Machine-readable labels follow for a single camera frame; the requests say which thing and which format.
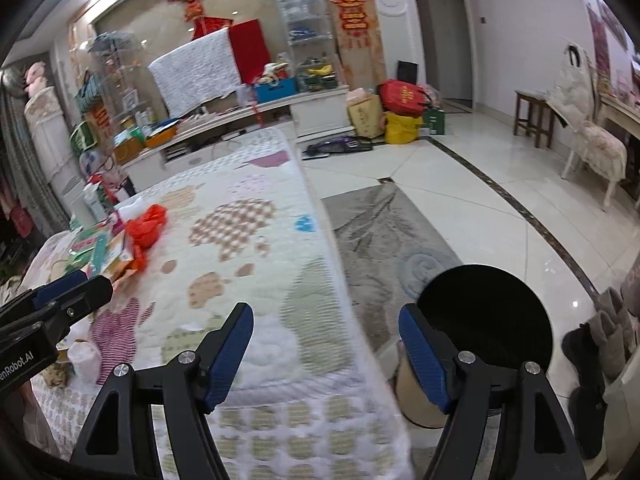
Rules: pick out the covered standing air conditioner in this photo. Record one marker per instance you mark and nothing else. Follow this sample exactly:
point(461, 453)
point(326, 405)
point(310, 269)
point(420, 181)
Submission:
point(47, 135)

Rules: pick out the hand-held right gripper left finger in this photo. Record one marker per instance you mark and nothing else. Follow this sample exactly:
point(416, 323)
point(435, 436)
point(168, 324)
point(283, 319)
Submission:
point(227, 355)

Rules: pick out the pink plush toy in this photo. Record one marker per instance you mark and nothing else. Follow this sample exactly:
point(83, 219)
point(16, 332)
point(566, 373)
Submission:
point(36, 77)

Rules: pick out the white chair with cushion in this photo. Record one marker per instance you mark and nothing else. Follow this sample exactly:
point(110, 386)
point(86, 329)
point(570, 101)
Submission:
point(600, 145)

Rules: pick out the long red hanging decoration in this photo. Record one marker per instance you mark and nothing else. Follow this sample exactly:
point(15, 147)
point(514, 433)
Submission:
point(348, 0)

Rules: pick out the green leaf print wrapper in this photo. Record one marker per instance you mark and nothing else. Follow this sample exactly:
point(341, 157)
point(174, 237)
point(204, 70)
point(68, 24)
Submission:
point(86, 247)

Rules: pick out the grey patterned rug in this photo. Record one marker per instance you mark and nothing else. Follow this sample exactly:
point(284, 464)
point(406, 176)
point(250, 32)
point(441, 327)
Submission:
point(380, 240)

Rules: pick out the grey slippers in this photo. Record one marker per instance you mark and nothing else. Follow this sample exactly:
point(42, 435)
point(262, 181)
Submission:
point(612, 330)

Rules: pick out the dark handheld vacuum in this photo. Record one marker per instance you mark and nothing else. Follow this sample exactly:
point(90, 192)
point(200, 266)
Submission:
point(340, 146)

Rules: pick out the white low cabinet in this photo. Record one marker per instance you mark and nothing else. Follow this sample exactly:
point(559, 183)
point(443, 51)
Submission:
point(315, 112)

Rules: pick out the printed quilted blanket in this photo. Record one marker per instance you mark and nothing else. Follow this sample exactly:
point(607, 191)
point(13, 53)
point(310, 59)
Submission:
point(280, 240)

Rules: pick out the orange tray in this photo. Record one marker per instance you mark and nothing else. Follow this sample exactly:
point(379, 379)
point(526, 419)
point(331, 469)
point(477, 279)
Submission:
point(161, 135)

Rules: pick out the black flat panel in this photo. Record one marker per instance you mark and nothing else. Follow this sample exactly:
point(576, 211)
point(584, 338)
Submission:
point(407, 72)

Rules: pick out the orange snack packet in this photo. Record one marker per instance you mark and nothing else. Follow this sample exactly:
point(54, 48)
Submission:
point(120, 257)

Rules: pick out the white lace cloth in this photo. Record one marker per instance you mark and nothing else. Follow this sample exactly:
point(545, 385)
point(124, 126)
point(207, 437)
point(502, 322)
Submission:
point(195, 72)

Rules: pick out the dark boots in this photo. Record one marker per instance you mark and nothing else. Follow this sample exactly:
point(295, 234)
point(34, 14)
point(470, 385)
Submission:
point(585, 400)

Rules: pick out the white and green carton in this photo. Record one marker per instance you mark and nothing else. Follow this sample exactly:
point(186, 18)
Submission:
point(109, 197)

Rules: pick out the light wooden side table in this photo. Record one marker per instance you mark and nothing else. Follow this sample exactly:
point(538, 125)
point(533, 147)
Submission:
point(622, 115)

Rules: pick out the red cloth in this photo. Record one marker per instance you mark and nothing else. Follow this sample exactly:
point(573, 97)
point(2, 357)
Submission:
point(252, 52)

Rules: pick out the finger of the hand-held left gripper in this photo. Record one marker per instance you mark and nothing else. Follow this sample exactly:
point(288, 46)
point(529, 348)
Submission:
point(87, 296)
point(57, 287)

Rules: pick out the blue storage box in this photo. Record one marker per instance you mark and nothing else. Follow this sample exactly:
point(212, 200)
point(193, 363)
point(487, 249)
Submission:
point(275, 92)

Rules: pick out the wooden stool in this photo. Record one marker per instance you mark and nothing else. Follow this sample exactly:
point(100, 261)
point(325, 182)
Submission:
point(532, 97)

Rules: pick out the yellow box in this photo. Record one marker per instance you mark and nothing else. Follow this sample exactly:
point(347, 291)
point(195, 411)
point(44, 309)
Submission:
point(129, 146)

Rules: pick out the green crate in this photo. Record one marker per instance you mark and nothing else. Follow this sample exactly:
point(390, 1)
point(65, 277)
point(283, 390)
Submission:
point(435, 122)

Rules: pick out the round bin with black bag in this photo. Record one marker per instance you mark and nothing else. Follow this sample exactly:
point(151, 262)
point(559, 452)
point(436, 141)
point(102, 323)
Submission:
point(480, 320)

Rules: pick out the red plastic bag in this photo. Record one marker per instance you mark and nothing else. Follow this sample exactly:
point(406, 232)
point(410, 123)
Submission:
point(147, 225)

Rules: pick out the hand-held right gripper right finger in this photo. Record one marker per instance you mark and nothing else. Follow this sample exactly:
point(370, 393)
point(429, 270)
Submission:
point(425, 355)

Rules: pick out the grey curtain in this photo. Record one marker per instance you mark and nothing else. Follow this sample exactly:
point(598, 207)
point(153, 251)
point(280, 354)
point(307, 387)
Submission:
point(20, 160)

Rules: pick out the yellow bag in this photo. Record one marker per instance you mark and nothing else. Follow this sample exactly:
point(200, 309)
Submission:
point(402, 129)

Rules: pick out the clear plastic shelf rack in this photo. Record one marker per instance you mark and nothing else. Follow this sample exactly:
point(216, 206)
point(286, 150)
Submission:
point(307, 25)

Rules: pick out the brown cardboard box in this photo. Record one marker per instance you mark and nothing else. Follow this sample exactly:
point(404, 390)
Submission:
point(365, 115)

